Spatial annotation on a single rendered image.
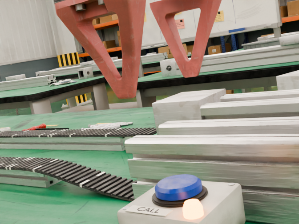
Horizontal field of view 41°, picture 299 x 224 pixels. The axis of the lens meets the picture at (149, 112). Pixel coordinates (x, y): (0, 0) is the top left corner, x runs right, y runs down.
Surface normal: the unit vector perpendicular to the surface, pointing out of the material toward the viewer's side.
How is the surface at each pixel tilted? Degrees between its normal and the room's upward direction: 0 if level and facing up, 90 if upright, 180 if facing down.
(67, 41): 90
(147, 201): 0
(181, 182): 3
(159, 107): 90
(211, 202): 0
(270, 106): 90
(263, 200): 90
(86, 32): 69
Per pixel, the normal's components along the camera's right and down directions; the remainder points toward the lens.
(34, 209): -0.17, -0.97
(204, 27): -0.57, 0.17
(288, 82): -0.82, 0.22
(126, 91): -0.52, 0.40
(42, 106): 0.81, -0.04
